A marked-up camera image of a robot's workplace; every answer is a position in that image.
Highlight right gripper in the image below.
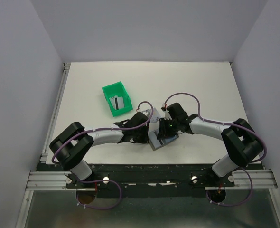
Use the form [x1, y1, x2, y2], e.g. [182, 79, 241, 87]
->
[156, 117, 179, 139]

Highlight grey card holder wallet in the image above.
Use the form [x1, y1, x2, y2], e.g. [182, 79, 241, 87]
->
[148, 130, 179, 151]

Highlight silver diamond print card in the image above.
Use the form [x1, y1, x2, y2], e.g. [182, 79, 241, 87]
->
[150, 108, 162, 124]

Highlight green plastic bin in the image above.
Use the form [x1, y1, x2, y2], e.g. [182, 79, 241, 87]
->
[102, 81, 133, 117]

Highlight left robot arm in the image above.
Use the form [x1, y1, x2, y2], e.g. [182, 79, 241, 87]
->
[49, 112, 149, 188]

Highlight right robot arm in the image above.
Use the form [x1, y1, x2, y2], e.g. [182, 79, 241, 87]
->
[157, 103, 264, 186]

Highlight cards in green bin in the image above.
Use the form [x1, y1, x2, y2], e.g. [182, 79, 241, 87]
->
[109, 95, 124, 110]

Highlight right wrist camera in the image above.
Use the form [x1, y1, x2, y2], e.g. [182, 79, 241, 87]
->
[161, 104, 172, 120]

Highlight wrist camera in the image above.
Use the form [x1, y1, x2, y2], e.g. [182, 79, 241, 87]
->
[141, 109, 153, 120]
[161, 104, 172, 120]

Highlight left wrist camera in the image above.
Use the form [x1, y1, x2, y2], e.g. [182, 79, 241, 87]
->
[141, 109, 153, 120]

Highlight aluminium left side rail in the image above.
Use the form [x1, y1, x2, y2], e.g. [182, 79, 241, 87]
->
[39, 63, 71, 163]

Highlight aluminium rail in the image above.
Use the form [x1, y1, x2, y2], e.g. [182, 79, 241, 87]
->
[39, 63, 71, 163]
[26, 170, 278, 191]

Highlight aluminium front rail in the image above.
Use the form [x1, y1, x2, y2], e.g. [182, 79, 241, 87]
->
[26, 170, 278, 191]

